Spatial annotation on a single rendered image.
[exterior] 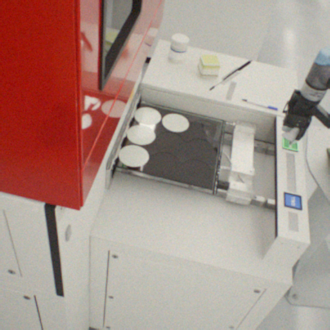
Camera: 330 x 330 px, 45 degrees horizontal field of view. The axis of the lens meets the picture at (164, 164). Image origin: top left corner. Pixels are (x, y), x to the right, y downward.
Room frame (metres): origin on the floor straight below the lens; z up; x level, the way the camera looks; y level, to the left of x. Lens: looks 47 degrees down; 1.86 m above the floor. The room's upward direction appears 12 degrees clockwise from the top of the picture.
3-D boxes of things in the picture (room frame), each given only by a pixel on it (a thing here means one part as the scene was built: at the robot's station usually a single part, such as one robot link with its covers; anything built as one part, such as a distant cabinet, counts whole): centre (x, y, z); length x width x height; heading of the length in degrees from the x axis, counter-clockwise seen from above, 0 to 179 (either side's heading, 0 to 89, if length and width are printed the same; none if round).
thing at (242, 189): (0.87, -0.26, 0.89); 0.08 x 0.03 x 0.03; 88
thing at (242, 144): (1.03, -0.27, 0.87); 0.36 x 0.08 x 0.03; 178
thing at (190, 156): (1.02, 0.00, 0.90); 0.34 x 0.34 x 0.01; 88
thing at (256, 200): (0.90, -0.11, 0.84); 0.50 x 0.02 x 0.03; 88
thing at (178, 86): (1.41, -0.16, 0.89); 0.62 x 0.35 x 0.14; 88
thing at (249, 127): (1.20, -0.28, 0.89); 0.08 x 0.03 x 0.03; 88
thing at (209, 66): (1.40, -0.09, 1.00); 0.07 x 0.07 x 0.07; 17
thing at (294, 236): (0.94, -0.41, 0.89); 0.55 x 0.09 x 0.14; 178
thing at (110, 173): (1.02, 0.16, 0.89); 0.44 x 0.02 x 0.10; 178
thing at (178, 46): (1.46, 0.04, 1.01); 0.07 x 0.07 x 0.10
